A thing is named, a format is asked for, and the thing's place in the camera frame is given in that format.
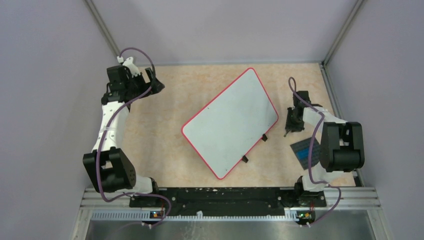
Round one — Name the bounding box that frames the aluminium frame rail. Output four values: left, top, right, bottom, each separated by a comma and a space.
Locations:
71, 186, 393, 240

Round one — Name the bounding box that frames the black whiteboard clip upper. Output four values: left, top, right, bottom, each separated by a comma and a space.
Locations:
261, 134, 268, 142

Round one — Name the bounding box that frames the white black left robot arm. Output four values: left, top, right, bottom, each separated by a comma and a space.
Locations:
82, 65, 165, 207

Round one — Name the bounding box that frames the green white marker pen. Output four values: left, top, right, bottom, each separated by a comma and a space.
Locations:
283, 130, 291, 138

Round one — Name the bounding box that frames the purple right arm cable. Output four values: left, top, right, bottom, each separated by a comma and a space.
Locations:
288, 76, 342, 228

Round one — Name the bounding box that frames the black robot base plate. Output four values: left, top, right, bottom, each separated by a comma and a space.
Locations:
129, 187, 327, 218

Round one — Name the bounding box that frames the grey lego baseplate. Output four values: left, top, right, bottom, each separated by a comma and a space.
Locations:
290, 137, 321, 170

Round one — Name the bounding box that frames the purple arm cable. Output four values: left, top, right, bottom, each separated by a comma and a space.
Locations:
96, 46, 173, 229
288, 76, 342, 228

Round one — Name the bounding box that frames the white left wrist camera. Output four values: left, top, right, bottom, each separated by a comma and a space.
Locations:
116, 55, 142, 78

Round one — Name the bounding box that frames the white slotted cable duct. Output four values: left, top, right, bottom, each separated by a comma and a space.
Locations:
91, 210, 299, 222

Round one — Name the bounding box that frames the red-edged whiteboard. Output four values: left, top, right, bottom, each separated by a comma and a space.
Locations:
181, 67, 279, 180

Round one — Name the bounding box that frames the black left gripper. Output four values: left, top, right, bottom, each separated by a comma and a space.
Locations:
124, 67, 164, 99

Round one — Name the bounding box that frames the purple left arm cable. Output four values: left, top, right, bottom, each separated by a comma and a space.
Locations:
96, 46, 173, 229

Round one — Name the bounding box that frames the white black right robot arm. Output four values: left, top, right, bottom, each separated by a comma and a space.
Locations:
285, 91, 365, 206

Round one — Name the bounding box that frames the blue lego brick on plate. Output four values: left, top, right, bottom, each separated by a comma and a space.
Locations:
295, 149, 309, 160

